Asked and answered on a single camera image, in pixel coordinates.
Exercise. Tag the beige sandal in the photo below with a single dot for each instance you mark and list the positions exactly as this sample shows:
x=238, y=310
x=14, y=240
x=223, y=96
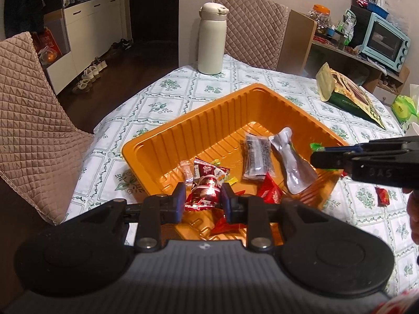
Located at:
x=83, y=86

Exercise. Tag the dark door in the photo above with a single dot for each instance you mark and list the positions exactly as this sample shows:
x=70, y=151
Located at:
x=154, y=6

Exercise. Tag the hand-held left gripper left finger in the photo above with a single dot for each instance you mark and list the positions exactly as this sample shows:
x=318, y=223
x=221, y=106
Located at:
x=179, y=201

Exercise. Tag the shiny red patterned snack packet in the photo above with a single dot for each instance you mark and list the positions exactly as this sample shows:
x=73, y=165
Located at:
x=204, y=193

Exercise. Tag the light blue toaster oven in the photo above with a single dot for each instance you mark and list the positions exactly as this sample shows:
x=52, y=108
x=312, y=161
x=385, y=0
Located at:
x=386, y=39

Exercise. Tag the yellow green candy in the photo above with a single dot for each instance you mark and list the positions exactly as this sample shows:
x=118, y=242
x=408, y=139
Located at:
x=230, y=180

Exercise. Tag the dark jacket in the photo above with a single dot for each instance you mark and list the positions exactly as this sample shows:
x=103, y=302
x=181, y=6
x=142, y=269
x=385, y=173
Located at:
x=23, y=3

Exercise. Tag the white thermos bottle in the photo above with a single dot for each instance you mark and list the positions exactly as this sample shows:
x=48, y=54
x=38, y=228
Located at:
x=211, y=45

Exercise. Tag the clear plastic bag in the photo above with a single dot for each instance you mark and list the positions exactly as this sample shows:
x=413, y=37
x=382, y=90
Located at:
x=394, y=9

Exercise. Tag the red bag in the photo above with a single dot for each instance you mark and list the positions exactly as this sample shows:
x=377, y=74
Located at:
x=47, y=47

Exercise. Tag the red yellow candy packet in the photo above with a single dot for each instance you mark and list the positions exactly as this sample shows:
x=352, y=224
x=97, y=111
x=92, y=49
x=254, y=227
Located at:
x=382, y=197

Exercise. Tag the blue box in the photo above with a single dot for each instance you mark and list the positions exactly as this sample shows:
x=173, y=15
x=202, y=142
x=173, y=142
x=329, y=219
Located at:
x=378, y=9

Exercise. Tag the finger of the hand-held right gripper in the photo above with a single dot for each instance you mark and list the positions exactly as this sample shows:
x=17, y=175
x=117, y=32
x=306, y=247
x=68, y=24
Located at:
x=330, y=160
x=347, y=149

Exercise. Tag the green yellow seed bag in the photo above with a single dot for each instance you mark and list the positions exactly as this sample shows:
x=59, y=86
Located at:
x=347, y=95

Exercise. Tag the dark shoe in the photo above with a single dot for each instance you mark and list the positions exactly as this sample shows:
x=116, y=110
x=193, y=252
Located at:
x=121, y=44

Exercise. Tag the black box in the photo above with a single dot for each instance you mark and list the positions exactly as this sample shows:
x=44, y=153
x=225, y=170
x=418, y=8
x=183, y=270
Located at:
x=358, y=26

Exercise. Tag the small red white candy packet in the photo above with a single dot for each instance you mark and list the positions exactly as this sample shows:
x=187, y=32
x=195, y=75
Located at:
x=209, y=170

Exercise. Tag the person's right hand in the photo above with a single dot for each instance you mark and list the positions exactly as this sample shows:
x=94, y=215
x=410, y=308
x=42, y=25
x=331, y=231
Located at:
x=414, y=216

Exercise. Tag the wooden shelf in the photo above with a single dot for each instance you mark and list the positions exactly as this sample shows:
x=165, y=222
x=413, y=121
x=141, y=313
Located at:
x=296, y=45

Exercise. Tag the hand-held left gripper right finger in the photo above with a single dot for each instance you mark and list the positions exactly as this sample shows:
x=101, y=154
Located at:
x=226, y=204

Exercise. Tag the white cabinet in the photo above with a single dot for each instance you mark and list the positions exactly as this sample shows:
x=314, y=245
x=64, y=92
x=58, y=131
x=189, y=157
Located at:
x=88, y=16

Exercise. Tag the silver white snack packet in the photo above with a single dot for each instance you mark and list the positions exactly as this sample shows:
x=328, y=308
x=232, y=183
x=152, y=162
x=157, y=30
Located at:
x=294, y=170

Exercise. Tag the green tissue pack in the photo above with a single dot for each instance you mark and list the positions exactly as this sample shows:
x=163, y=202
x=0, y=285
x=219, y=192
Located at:
x=404, y=108

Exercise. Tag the quilted beige chair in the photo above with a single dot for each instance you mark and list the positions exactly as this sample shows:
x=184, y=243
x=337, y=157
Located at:
x=255, y=29
x=32, y=121

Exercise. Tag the white sneaker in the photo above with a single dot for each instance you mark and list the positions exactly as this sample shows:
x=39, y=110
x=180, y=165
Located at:
x=100, y=63

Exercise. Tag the clear jar with orange lid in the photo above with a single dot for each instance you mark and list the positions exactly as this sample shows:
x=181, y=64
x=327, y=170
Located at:
x=319, y=19

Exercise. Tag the green candy packet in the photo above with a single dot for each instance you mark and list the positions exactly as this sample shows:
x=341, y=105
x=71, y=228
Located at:
x=316, y=146

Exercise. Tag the green snack bag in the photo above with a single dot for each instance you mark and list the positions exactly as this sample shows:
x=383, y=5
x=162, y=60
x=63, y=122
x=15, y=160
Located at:
x=348, y=26

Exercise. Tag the grey snack packet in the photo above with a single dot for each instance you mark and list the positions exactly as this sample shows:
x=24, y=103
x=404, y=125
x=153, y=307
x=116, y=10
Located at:
x=258, y=157

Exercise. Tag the orange plastic tray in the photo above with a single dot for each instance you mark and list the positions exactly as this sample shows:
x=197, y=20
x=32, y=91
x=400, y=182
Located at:
x=229, y=121

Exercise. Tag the clear candy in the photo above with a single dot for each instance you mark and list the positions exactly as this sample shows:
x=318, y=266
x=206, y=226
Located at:
x=186, y=171

